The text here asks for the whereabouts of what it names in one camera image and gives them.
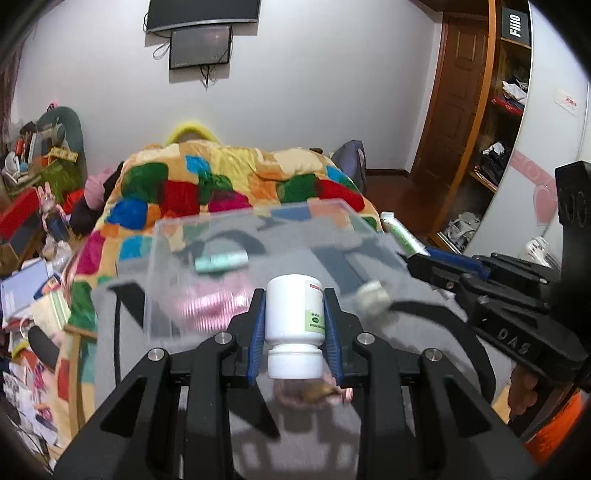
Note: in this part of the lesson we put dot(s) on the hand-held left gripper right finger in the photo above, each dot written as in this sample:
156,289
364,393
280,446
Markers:
332,341

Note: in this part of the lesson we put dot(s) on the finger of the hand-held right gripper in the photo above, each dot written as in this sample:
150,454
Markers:
434,274
455,259

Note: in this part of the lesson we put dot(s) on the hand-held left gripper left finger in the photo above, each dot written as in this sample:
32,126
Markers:
256,339

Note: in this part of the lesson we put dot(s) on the white pill bottle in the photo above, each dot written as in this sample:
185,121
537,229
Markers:
293,318

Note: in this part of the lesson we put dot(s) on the green and white tube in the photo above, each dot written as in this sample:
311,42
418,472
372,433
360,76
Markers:
404,233

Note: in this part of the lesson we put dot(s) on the clear plastic box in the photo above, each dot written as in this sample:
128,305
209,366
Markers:
286,235

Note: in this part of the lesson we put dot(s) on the person's right forearm orange sleeve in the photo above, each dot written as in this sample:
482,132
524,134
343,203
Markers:
558,429

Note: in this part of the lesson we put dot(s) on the person's right hand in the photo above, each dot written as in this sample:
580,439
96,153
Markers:
524,390

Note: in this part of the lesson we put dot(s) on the grey shoes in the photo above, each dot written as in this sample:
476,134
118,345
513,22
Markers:
464,225

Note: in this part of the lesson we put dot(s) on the pink and brown small item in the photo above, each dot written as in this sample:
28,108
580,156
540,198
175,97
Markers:
314,396

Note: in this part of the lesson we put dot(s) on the pink ribbed item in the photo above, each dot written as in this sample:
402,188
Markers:
207,304

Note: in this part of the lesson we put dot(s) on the white package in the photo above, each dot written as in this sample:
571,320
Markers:
536,249

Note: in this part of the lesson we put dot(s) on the small green tube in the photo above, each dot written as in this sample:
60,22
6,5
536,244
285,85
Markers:
221,262

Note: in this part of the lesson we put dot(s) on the black clothes pile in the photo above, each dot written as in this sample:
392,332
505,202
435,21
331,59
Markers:
495,159

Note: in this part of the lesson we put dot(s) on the grey purple backpack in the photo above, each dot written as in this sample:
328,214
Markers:
350,161

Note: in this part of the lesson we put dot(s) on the red folded clothes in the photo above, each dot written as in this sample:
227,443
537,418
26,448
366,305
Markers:
508,107

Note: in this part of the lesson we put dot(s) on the colourful patchwork blanket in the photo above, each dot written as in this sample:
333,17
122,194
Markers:
184,194

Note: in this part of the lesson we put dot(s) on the brown wooden door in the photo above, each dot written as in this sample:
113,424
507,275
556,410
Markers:
452,97

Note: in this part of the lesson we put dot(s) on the white clothes pile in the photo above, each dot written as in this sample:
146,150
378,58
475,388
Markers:
516,90

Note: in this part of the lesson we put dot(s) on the red and white label sticker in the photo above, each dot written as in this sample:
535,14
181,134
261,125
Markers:
568,102

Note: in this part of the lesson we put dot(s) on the wooden wardrobe shelf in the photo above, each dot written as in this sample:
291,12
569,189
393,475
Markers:
491,69

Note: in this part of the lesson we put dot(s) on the black cylinder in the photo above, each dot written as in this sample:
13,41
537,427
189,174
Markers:
44,345

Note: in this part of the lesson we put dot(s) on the pink plush toy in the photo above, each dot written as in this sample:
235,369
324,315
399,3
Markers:
98,187

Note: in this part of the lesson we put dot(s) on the white wardrobe sliding door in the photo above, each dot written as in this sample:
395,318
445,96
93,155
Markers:
558,60

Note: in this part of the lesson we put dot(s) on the blue book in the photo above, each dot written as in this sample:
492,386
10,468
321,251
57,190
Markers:
25,286

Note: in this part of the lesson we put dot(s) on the red chair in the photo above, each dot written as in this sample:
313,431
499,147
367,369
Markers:
16,214

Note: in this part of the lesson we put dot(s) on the small black wall monitor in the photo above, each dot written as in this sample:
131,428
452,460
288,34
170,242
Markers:
200,46

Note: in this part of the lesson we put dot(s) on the large black wall monitor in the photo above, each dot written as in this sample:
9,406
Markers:
203,11

